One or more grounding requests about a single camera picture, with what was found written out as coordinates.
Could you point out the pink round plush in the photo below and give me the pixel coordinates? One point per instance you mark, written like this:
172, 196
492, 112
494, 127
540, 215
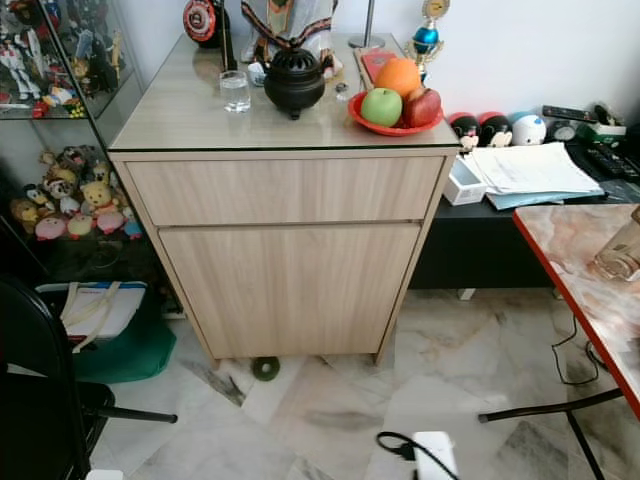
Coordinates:
52, 227

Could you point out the yellow bear plush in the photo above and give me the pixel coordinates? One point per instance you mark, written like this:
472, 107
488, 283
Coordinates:
97, 195

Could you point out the glass display cabinet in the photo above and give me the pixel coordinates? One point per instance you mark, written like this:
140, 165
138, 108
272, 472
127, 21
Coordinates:
50, 140

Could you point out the white tote bag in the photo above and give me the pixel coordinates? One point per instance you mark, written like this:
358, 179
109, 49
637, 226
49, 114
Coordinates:
100, 310

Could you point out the black folding chair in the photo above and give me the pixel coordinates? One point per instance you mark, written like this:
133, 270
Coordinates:
35, 390

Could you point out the green bag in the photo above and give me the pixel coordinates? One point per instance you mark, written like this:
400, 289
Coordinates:
135, 355

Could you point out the white robot model figure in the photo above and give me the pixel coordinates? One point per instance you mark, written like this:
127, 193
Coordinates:
20, 62

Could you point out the clear glass of water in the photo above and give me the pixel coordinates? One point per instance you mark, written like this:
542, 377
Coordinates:
235, 92

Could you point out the light wood cabinet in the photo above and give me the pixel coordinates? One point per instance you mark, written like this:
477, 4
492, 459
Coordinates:
290, 270

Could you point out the green tape roll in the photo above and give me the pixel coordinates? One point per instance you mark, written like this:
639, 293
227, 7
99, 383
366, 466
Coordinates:
265, 368

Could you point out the red round drum ornament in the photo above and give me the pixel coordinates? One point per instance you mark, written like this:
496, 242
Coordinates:
202, 20

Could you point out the small white cup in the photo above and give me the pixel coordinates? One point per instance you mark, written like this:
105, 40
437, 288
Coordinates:
257, 73

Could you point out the black incense burner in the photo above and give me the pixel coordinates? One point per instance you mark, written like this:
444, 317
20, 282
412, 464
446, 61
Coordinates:
294, 82

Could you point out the robed figurine statue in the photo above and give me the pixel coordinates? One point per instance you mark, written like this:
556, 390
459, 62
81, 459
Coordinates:
285, 20

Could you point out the green apple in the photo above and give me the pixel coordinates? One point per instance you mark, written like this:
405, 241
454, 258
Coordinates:
381, 106

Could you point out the red plate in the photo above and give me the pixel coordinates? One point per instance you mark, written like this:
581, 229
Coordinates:
398, 130

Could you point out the red booklet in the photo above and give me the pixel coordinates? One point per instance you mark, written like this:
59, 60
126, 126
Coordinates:
376, 62

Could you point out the metal lamp stand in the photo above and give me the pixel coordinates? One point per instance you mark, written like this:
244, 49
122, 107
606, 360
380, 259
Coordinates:
368, 28

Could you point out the orange fruit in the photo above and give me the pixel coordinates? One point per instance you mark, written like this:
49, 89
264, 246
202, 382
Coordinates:
398, 76

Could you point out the red apple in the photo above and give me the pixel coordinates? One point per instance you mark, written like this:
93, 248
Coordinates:
423, 106

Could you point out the white open box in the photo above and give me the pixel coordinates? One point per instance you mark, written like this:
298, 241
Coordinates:
463, 183

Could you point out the trophy with blue ball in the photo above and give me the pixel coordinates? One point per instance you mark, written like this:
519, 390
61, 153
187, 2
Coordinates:
426, 38

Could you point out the black low bench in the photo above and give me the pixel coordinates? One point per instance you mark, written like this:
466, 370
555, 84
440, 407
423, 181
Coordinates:
480, 250

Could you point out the white power strip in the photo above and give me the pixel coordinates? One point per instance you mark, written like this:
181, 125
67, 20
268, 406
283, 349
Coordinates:
437, 455

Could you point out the black round toy head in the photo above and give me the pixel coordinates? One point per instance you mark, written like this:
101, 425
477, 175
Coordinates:
495, 129

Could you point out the stack of white papers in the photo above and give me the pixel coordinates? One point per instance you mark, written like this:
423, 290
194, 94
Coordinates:
530, 168

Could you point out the white round toy head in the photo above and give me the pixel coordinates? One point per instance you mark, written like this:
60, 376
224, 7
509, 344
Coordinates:
527, 129

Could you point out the light blue folder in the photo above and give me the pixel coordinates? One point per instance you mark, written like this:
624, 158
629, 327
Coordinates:
540, 200

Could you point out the black metal table leg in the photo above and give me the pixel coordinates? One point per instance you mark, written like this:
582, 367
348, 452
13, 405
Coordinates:
550, 405

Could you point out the marble table with red edge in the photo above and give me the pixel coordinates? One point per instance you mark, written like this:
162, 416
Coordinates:
575, 270

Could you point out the slim black remote control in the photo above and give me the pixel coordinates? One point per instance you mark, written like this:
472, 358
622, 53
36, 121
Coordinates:
568, 113

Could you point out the wide black remote control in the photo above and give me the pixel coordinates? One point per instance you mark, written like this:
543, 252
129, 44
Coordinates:
612, 160

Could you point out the clear glass jar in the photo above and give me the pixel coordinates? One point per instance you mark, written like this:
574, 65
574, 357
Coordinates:
618, 250

